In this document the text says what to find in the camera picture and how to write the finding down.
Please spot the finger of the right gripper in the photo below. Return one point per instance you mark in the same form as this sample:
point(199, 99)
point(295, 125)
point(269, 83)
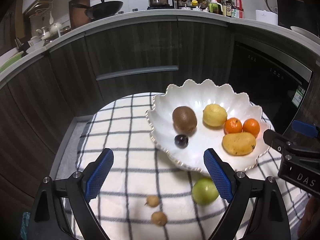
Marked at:
point(278, 142)
point(308, 130)

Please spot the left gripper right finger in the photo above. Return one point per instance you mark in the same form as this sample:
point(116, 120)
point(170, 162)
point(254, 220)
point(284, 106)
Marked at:
point(268, 219)

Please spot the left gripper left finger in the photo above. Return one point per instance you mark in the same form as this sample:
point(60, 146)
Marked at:
point(48, 219)

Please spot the orange mandarin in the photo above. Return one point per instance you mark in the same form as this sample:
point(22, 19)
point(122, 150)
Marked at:
point(251, 126)
point(232, 125)

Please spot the yellow mango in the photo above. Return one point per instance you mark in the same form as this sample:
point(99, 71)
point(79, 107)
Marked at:
point(239, 143)

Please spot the yellow lemon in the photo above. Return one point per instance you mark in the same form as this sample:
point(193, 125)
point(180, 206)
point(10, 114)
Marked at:
point(214, 115)

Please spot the dark cherry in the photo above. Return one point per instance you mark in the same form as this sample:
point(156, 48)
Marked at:
point(181, 140)

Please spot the brown kiwi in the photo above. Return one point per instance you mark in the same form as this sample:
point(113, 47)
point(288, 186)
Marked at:
point(184, 119)

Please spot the brown longan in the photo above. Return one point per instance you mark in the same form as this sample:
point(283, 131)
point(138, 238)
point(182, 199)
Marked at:
point(152, 201)
point(159, 218)

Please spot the right hand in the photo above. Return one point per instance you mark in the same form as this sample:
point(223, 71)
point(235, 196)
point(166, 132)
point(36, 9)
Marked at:
point(311, 209)

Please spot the dark dishwasher front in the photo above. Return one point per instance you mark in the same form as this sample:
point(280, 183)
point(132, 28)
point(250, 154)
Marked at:
point(272, 79)

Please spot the green apple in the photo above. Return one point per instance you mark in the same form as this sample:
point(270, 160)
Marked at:
point(204, 192)

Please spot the white scalloped bowl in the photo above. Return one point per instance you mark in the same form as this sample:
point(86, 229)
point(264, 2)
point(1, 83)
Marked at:
point(197, 96)

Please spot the black microwave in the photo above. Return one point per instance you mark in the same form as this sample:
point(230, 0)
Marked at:
point(295, 13)

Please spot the white box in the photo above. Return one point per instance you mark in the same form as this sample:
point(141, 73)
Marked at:
point(266, 17)

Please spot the white kettle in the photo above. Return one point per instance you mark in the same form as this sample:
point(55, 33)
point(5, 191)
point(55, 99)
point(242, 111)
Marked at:
point(271, 6)

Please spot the red label bottle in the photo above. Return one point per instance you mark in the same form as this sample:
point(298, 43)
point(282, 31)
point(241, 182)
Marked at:
point(239, 9)

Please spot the white teapot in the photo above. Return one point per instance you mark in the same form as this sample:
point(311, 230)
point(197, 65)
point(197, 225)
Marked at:
point(55, 27)

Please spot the black wok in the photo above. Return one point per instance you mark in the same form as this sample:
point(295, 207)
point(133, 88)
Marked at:
point(101, 10)

